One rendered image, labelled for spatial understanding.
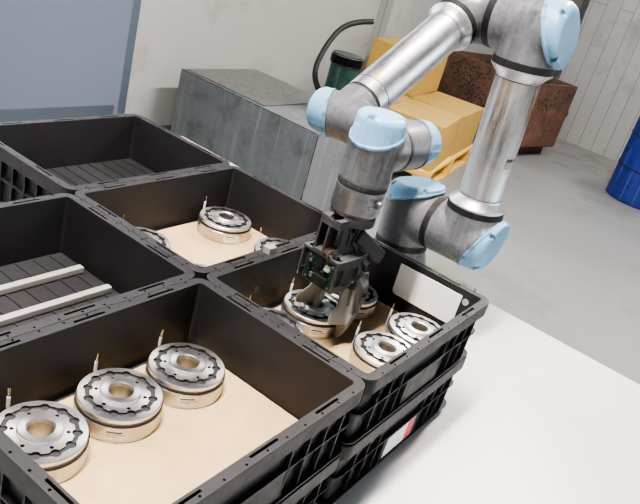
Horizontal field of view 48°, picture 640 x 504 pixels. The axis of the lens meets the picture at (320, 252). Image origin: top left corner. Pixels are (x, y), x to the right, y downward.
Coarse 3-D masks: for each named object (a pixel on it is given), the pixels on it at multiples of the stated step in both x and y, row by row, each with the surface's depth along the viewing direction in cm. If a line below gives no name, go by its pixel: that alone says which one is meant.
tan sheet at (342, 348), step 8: (384, 304) 132; (376, 312) 128; (384, 312) 129; (392, 312) 130; (368, 320) 125; (376, 320) 126; (384, 320) 126; (352, 328) 121; (360, 328) 122; (368, 328) 122; (376, 328) 123; (384, 328) 124; (344, 336) 118; (352, 336) 119; (328, 344) 115; (336, 344) 115; (344, 344) 116; (352, 344) 116; (336, 352) 113; (344, 352) 114
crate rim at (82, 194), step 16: (176, 176) 134; (192, 176) 137; (256, 176) 145; (80, 192) 117; (96, 192) 119; (96, 208) 113; (128, 224) 111; (288, 240) 122; (304, 240) 123; (176, 256) 106; (240, 256) 112; (256, 256) 113; (208, 272) 104
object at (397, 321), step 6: (402, 312) 124; (390, 318) 121; (396, 318) 121; (402, 318) 123; (408, 318) 123; (414, 318) 123; (420, 318) 124; (426, 318) 124; (390, 324) 119; (396, 324) 120; (402, 324) 120; (432, 324) 124; (396, 330) 118; (402, 330) 118; (402, 336) 116; (408, 336) 117; (414, 336) 118; (420, 336) 118; (408, 342) 116; (414, 342) 116
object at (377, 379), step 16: (272, 256) 114; (400, 256) 128; (224, 272) 106; (432, 272) 125; (224, 288) 101; (464, 288) 123; (256, 304) 100; (480, 304) 119; (272, 320) 97; (464, 320) 112; (304, 336) 96; (448, 336) 109; (416, 352) 99; (352, 368) 92; (384, 368) 94; (400, 368) 97; (368, 384) 91; (384, 384) 94
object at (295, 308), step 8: (288, 296) 118; (328, 296) 122; (288, 304) 116; (296, 304) 117; (336, 304) 120; (296, 312) 114; (304, 312) 115; (312, 312) 116; (328, 312) 117; (304, 320) 114; (312, 320) 114; (320, 320) 114
